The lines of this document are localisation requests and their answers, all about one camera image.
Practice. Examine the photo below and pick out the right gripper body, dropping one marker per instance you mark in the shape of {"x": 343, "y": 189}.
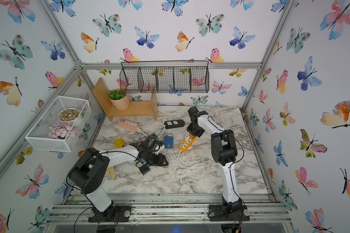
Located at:
{"x": 194, "y": 130}

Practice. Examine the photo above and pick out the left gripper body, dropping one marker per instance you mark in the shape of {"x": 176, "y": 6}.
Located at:
{"x": 154, "y": 159}

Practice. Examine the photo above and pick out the orange power strip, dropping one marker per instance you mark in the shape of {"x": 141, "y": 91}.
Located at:
{"x": 186, "y": 144}

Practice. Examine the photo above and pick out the black power strip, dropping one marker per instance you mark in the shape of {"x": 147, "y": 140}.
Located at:
{"x": 172, "y": 124}

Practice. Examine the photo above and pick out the blue plug adapter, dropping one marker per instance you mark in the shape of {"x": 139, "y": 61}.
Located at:
{"x": 168, "y": 142}

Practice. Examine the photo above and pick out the pink power strip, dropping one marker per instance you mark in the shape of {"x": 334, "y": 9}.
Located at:
{"x": 130, "y": 125}

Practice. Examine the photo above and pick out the black plug adapter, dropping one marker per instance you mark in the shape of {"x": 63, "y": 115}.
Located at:
{"x": 144, "y": 169}

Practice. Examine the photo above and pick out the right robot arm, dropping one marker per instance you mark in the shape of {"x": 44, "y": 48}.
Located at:
{"x": 223, "y": 150}

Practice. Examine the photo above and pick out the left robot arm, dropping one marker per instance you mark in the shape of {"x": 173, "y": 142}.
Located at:
{"x": 89, "y": 171}

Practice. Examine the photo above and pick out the yellow toy shovel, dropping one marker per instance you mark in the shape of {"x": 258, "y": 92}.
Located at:
{"x": 119, "y": 143}

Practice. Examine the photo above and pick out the wooden shelf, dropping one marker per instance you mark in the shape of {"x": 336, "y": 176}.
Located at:
{"x": 143, "y": 108}

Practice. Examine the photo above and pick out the potted green plant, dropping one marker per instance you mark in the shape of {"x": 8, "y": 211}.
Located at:
{"x": 119, "y": 99}

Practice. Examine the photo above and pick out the bowl of pebbles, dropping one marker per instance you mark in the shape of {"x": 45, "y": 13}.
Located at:
{"x": 68, "y": 115}

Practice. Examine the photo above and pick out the pink succulent flowers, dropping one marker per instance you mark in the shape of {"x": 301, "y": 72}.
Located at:
{"x": 62, "y": 130}

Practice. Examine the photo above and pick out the cable bundle of black strip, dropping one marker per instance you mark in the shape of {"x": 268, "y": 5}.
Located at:
{"x": 159, "y": 132}

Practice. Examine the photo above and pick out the black wire basket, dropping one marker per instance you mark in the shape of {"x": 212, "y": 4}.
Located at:
{"x": 172, "y": 77}

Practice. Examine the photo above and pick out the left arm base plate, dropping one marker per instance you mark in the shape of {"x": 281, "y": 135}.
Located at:
{"x": 114, "y": 213}

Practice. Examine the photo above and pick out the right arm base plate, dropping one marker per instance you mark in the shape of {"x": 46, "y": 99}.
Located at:
{"x": 220, "y": 212}

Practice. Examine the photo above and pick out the white wire basket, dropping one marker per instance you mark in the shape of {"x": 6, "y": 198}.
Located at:
{"x": 38, "y": 137}

